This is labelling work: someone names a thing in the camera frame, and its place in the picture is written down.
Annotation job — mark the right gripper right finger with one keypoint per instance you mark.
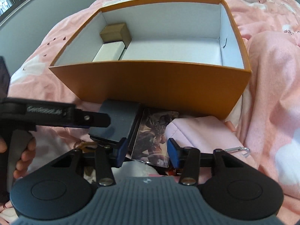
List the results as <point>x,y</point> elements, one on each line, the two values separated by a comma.
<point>179,155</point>

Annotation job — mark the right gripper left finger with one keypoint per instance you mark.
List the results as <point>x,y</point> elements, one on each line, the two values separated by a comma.
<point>113,153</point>

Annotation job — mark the illustrated card box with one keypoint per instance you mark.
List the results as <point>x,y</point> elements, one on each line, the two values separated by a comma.
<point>150,146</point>

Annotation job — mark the pink zip pouch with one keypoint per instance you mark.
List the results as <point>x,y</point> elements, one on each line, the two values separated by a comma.
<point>204,133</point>

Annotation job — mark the dark grey box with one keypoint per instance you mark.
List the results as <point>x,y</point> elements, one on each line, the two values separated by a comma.
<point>125,117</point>

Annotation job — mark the person's left hand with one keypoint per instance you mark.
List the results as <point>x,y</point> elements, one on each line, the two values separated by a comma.
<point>25,159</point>

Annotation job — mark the silver carabiner hook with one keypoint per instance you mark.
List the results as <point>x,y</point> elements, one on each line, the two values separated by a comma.
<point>244,150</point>

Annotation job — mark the orange cardboard box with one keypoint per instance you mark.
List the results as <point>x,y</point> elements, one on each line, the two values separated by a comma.
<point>185,55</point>

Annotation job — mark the small white box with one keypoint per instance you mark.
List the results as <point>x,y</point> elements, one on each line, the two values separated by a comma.
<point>110,52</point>

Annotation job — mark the small brown cardboard box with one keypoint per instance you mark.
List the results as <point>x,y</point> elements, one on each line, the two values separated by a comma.
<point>115,33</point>

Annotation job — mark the pink patterned duvet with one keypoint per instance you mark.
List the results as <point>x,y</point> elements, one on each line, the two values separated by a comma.
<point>266,118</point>

